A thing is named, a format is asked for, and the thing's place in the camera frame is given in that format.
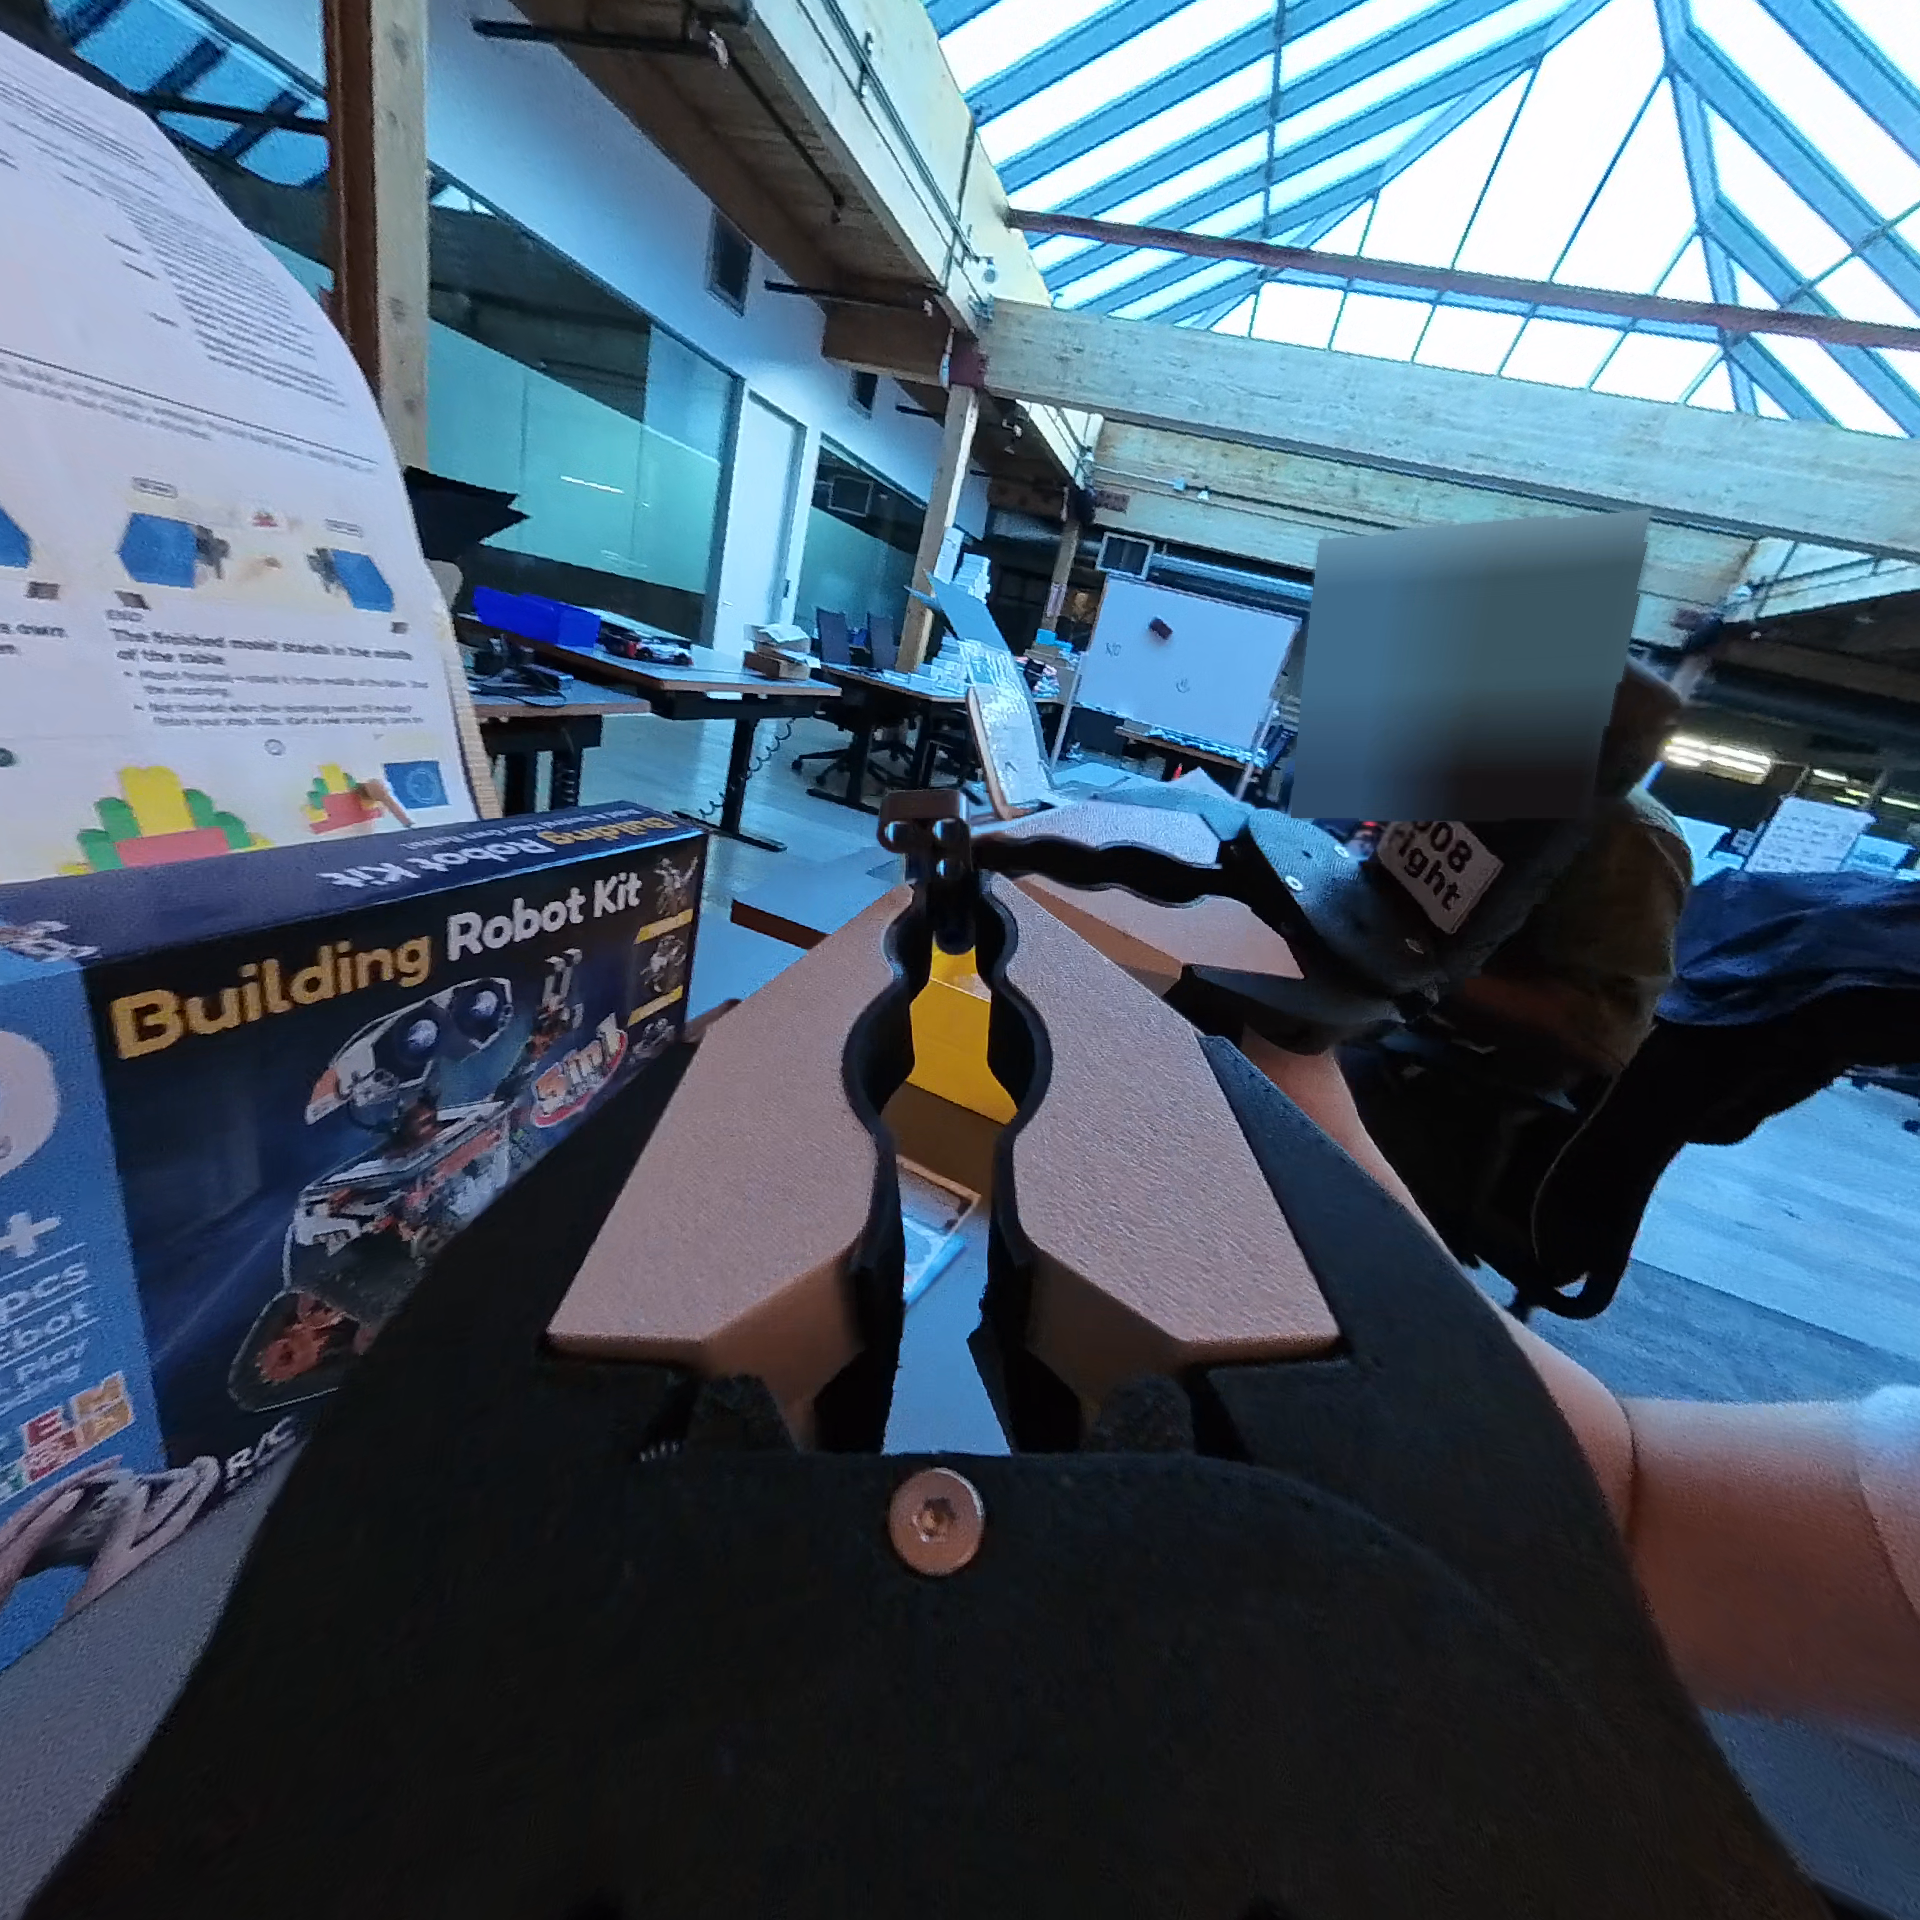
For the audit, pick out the yellow plastic bin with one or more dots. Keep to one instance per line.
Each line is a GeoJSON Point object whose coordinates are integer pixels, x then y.
{"type": "Point", "coordinates": [961, 1036]}

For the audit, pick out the navy jacket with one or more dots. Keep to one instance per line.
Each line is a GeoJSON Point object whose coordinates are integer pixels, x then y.
{"type": "Point", "coordinates": [1787, 975]}

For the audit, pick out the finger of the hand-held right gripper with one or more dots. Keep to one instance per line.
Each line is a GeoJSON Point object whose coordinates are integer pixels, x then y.
{"type": "Point", "coordinates": [1185, 938]}
{"type": "Point", "coordinates": [1142, 833]}

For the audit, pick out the wooden easel board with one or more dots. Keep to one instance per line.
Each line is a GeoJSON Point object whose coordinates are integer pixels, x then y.
{"type": "Point", "coordinates": [1014, 744]}

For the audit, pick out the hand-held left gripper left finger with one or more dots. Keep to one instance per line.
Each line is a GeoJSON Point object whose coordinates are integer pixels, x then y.
{"type": "Point", "coordinates": [706, 1201]}

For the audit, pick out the grey background table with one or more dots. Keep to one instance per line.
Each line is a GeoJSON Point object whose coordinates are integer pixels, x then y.
{"type": "Point", "coordinates": [675, 675]}

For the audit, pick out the robot kit box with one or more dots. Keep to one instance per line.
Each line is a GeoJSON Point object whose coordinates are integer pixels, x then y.
{"type": "Point", "coordinates": [377, 1049]}

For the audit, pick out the blue plastic bin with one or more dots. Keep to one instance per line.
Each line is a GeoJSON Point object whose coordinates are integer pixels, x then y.
{"type": "Point", "coordinates": [534, 617]}

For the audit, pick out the grey holed beam with blue pin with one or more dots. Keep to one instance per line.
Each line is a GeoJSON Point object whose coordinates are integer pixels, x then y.
{"type": "Point", "coordinates": [917, 818]}

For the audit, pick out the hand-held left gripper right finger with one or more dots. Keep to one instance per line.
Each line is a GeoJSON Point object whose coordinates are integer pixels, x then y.
{"type": "Point", "coordinates": [1171, 1201]}

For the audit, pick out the grey table with wooden edge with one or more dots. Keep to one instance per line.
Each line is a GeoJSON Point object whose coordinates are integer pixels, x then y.
{"type": "Point", "coordinates": [810, 902]}

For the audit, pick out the whiteboard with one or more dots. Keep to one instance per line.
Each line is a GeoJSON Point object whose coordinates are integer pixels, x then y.
{"type": "Point", "coordinates": [1185, 662]}

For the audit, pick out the grey desk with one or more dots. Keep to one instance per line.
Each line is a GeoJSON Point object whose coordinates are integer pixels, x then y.
{"type": "Point", "coordinates": [107, 1694]}

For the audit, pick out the white instruction poster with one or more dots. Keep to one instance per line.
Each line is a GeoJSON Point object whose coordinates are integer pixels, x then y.
{"type": "Point", "coordinates": [195, 524]}

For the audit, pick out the person's right forearm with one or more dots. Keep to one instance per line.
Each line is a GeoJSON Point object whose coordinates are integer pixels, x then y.
{"type": "Point", "coordinates": [1725, 1530]}

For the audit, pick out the robot sticker sheet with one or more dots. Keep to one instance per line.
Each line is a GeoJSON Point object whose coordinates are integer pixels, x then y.
{"type": "Point", "coordinates": [933, 1224]}

